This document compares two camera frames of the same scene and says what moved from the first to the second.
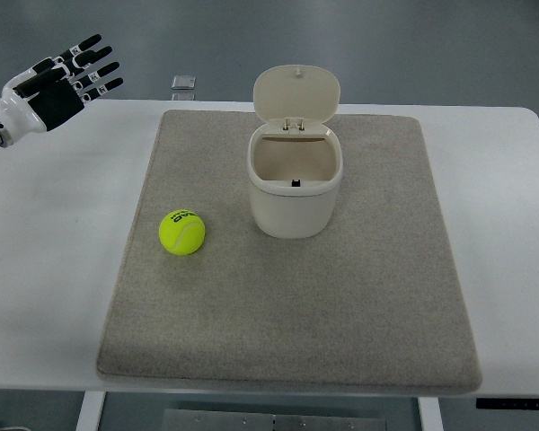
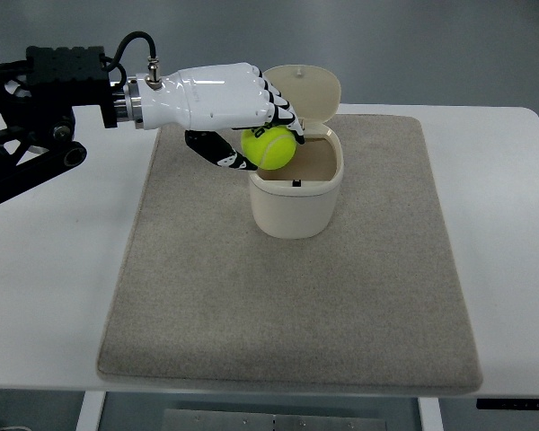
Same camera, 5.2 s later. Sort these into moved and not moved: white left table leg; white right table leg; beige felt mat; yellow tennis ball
Moved: yellow tennis ball
Not moved: white right table leg; beige felt mat; white left table leg
